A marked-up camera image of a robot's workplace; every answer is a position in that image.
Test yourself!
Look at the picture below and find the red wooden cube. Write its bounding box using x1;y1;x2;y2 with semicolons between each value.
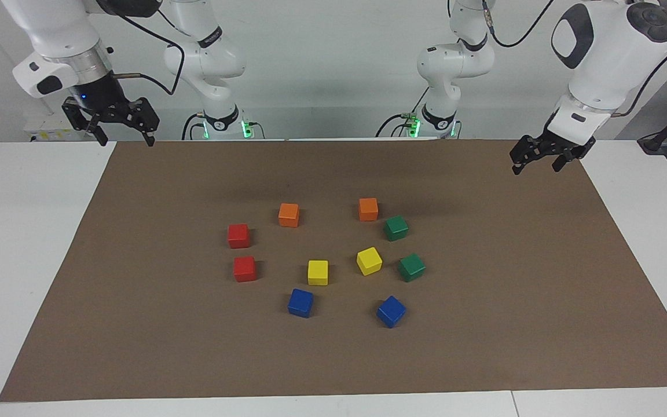
233;256;258;283
228;224;251;249

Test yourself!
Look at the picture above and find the green wooden cube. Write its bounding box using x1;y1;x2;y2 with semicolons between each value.
383;215;410;242
398;253;427;283

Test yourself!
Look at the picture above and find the white box with yellow labels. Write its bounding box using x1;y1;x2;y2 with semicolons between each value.
24;113;80;143

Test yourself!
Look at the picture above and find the yellow wooden cube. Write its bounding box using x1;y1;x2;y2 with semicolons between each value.
356;247;383;276
307;260;329;286

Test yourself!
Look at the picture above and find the blue wooden cube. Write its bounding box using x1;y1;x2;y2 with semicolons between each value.
287;288;314;319
376;295;407;329

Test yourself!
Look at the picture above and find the brown table mat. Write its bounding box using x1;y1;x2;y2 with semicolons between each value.
0;138;667;403

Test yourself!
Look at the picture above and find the black right arm base cable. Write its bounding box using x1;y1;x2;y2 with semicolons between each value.
181;112;204;141

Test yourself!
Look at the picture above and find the black arm base cable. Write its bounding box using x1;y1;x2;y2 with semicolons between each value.
375;87;430;138
181;112;204;141

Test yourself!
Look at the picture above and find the black right arm gripper cable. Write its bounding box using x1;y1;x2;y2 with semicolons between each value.
111;12;186;96

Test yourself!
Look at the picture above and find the black arm gripper cable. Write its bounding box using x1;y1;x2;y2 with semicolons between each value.
481;0;667;119
111;12;186;96

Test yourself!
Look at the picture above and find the black left arm gripper cable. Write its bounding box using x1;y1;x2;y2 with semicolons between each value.
481;0;667;119

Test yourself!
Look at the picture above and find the black left arm base cable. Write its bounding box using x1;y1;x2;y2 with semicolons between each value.
375;87;430;138

